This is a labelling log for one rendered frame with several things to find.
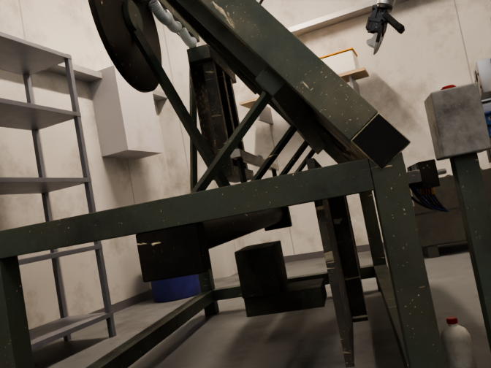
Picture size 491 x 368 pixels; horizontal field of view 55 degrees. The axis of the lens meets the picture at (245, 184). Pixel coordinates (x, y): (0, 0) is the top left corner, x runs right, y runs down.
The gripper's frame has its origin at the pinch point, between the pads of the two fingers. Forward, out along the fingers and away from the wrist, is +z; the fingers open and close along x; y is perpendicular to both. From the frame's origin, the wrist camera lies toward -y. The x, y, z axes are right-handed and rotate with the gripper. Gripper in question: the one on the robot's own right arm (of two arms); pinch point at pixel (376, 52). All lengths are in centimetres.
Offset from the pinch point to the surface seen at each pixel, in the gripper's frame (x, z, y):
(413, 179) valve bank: 59, 50, -34
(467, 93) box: 84, 24, -42
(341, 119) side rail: 90, 39, -13
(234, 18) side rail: 94, 18, 25
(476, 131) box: 84, 33, -47
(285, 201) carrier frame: 93, 65, -5
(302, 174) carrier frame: 92, 57, -7
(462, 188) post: 82, 49, -48
